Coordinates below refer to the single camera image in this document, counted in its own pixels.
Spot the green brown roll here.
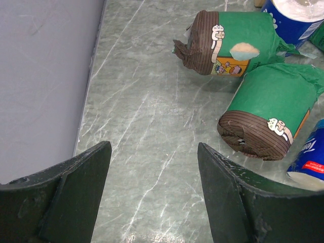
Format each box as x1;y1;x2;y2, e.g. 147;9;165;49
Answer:
173;10;299;77
217;64;323;160

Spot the green brown roll lower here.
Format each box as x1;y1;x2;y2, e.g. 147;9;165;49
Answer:
217;64;323;160

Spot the green brown roll upper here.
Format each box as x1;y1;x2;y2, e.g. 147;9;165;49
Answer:
173;10;299;77

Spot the blue roll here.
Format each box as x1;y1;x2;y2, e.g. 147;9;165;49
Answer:
287;119;323;191
261;1;323;49

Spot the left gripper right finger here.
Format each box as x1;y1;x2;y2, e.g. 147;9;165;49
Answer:
197;143;323;242

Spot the blue wrapped roll lying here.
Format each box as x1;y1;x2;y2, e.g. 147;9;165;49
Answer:
287;119;323;191

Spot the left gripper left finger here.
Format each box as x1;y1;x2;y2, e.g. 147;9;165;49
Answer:
1;141;112;242

